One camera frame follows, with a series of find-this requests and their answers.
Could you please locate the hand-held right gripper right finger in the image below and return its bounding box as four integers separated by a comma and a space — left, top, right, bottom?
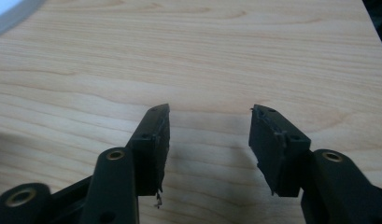
248, 104, 312, 198

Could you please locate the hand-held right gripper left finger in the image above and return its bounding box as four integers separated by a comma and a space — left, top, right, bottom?
125, 103, 171, 209

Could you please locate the white round plate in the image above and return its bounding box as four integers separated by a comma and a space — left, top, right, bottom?
0, 0, 47, 40

